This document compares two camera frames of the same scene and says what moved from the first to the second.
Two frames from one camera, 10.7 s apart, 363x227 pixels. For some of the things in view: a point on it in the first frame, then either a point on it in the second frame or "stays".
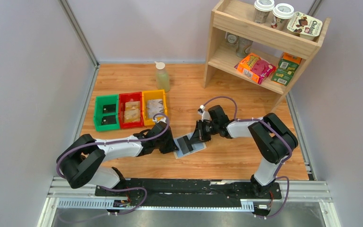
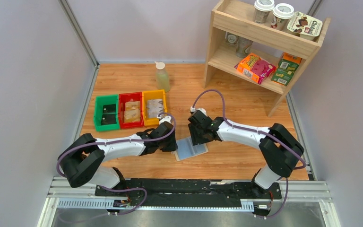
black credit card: [188, 143] → [108, 118]
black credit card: [108, 109] stays
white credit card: [154, 107] stays
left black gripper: [171, 147] stays
